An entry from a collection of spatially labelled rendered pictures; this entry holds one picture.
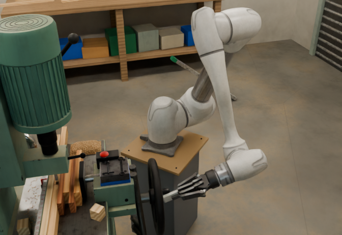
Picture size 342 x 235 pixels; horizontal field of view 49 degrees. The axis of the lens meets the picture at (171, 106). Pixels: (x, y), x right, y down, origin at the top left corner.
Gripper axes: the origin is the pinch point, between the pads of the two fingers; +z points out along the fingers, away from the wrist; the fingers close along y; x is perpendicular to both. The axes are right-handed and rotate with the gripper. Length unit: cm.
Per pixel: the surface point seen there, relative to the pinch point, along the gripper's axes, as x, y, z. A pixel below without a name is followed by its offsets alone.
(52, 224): -34, 27, 31
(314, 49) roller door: 139, -282, -193
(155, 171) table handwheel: -23.4, 9.7, -1.3
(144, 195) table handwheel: -13.2, 7.8, 7.3
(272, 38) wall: 133, -340, -164
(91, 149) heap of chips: -27.8, -12.6, 21.6
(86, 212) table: -26.9, 19.8, 23.7
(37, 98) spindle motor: -69, 16, 17
